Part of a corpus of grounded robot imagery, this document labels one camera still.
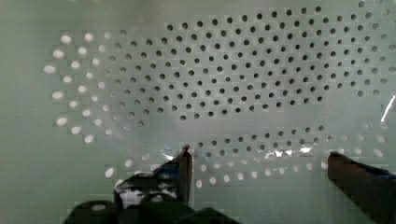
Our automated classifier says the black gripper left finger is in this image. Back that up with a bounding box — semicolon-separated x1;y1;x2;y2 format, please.
113;145;192;209

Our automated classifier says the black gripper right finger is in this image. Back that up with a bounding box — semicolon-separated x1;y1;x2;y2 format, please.
328;152;396;224

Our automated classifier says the mint green plastic strainer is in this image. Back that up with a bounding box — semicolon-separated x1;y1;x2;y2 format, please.
1;0;395;224

